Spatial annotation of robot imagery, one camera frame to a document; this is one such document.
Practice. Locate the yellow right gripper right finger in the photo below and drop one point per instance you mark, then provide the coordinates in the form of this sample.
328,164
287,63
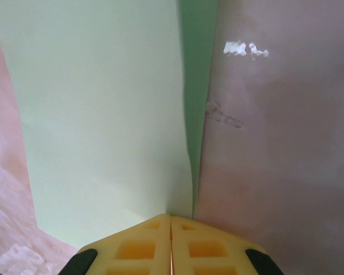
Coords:
212,252

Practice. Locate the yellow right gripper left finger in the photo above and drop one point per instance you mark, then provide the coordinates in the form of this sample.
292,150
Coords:
132,252

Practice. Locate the green cloth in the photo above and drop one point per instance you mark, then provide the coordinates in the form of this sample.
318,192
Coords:
103,114

